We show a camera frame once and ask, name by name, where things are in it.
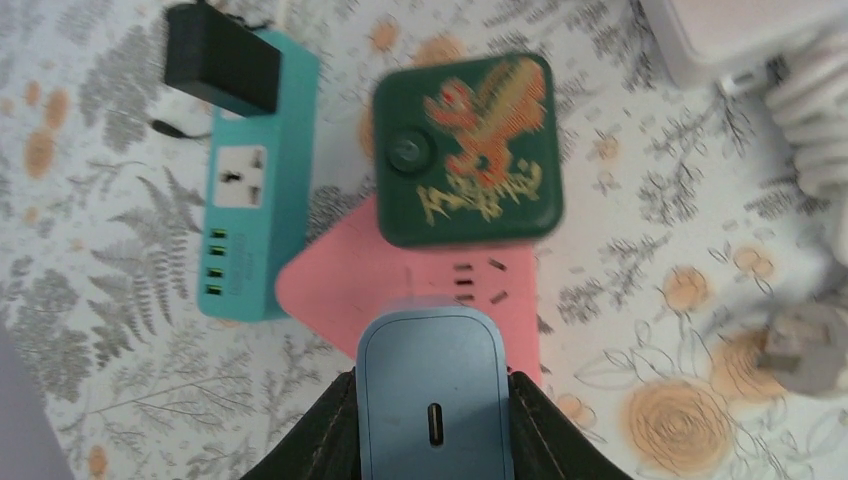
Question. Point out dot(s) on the white multicolour power strip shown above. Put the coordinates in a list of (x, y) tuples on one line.
[(705, 42)]

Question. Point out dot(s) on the black power adapter with cord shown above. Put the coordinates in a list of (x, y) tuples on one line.
[(216, 58)]

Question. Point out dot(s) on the pink triangular power strip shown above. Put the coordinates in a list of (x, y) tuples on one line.
[(351, 274)]

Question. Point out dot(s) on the light blue small adapter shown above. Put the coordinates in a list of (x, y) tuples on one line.
[(432, 396)]

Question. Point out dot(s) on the dark green cube adapter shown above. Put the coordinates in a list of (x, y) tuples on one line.
[(467, 153)]

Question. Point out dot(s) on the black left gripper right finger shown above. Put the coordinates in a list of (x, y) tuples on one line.
[(545, 444)]

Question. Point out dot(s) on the teal power strip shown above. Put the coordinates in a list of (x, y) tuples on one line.
[(258, 189)]

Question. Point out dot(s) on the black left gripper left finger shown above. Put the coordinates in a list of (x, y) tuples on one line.
[(323, 444)]

